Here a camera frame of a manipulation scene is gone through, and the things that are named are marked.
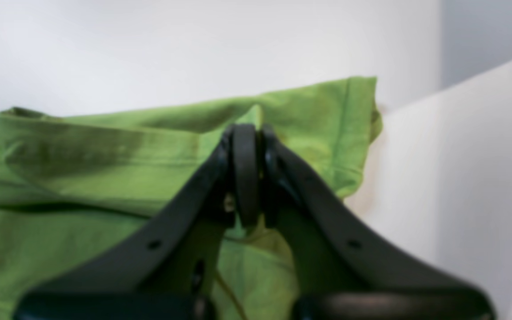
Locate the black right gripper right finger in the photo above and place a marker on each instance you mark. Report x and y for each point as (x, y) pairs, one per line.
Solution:
(344, 269)

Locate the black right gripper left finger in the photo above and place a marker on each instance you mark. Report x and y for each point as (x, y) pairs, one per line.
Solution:
(165, 270)

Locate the green T-shirt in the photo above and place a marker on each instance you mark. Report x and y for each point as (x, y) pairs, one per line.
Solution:
(72, 187)

